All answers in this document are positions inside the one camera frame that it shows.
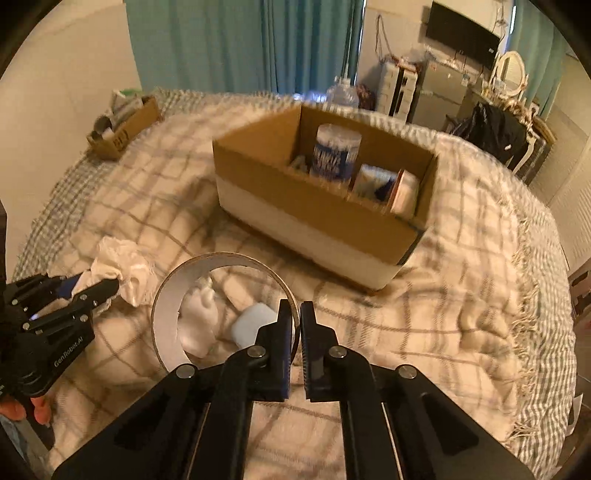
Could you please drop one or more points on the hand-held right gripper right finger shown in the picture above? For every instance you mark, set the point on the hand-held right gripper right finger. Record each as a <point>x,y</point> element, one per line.
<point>310,355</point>

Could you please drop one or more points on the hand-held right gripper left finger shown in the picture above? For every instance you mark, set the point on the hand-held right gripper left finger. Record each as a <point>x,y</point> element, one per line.
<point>285,355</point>

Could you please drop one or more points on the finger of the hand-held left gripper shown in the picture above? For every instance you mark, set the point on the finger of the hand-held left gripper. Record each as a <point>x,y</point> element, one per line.
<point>94,297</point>
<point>62,287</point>

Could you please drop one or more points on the white cloth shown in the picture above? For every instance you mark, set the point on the white cloth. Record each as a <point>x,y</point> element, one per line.
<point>124,267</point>

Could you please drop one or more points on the brown tape roll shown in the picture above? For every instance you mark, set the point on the brown tape roll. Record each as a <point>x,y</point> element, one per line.
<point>166,323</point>

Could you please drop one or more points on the large cardboard box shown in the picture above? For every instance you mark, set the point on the large cardboard box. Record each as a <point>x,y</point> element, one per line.
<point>300,217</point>

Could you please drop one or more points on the person's left hand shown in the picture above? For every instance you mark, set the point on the person's left hand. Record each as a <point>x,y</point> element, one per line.
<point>39,410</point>

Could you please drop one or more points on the small white case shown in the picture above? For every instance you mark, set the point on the small white case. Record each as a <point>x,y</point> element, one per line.
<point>249,325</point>

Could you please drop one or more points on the white crumpled tissue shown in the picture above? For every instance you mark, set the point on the white crumpled tissue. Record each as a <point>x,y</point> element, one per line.
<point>198,323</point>

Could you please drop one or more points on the small cardboard box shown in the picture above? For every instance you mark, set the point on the small cardboard box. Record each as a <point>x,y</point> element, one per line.
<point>122,134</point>

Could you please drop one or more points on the plaid blanket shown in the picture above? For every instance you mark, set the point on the plaid blanket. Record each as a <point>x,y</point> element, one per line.
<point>461,277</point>

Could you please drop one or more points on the white and blue carton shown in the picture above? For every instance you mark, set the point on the white and blue carton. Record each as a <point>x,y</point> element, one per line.
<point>375,183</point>

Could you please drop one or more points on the white and pink carton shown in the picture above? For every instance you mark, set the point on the white and pink carton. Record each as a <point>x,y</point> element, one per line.
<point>406,191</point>

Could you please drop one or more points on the white and green packet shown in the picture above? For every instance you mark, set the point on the white and green packet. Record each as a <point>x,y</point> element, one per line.
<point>125,104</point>

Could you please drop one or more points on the blue and white canister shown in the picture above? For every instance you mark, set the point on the blue and white canister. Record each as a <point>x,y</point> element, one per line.
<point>336,152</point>

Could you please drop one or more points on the clear water bottle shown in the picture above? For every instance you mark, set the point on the clear water bottle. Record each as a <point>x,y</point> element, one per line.
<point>342,94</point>

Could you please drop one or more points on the teal curtain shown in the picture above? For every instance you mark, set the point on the teal curtain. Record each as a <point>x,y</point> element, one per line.
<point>207,41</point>
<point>540,46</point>

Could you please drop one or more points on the white drawer unit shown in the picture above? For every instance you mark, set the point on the white drawer unit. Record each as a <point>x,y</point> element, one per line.
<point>397,87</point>

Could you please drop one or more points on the black bag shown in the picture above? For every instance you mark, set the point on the black bag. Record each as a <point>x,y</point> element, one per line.
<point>496,134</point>

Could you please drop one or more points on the grey refrigerator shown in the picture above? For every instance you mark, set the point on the grey refrigerator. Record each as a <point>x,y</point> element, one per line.
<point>438,94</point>

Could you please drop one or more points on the white framed mirror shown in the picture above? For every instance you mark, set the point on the white framed mirror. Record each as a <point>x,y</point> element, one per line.
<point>510,74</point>

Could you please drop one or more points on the black wall television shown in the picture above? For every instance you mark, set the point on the black wall television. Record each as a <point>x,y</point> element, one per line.
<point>461,32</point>

